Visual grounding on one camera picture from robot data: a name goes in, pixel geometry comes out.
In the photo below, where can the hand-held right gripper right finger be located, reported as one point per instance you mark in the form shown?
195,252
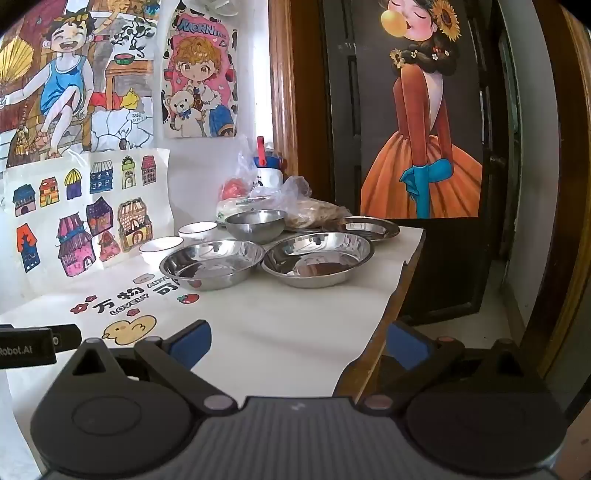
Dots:
406,346

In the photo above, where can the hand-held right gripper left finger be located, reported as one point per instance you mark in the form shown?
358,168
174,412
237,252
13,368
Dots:
191,344

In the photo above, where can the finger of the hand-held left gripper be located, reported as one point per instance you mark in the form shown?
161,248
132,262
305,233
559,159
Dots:
67,337

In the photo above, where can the wide steel basin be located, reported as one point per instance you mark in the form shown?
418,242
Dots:
318,263
212,270

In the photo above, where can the white red-rimmed ceramic bowl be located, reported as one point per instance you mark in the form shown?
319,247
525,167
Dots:
197,230
159,247

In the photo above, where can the steel plate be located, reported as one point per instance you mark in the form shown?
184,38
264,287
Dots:
369,228

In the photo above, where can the deep steel bowl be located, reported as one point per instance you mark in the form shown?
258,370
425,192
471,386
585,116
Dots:
256,228

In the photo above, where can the white printed table cover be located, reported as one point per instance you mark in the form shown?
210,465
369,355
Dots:
277,332

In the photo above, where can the colourful houses drawing sheet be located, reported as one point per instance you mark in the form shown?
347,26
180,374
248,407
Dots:
78,221

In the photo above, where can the white bun packet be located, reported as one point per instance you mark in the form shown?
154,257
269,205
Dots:
235,208

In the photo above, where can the red round food in bag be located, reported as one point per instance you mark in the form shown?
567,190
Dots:
233,188

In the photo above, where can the flatbread in plastic bag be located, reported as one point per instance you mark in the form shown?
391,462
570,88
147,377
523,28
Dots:
314,212

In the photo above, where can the white bottle with blue lid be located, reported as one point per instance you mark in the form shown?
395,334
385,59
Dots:
270,177

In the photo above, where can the orange dress girl poster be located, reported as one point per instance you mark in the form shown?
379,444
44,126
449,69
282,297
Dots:
415,161

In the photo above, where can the laughing boy drawing poster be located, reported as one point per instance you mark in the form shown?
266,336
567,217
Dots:
60,92

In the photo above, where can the teddy bear cartoon poster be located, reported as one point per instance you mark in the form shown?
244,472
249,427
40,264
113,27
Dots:
198,78

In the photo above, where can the brown wooden door frame post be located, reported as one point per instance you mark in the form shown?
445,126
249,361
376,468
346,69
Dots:
286,92
554,184

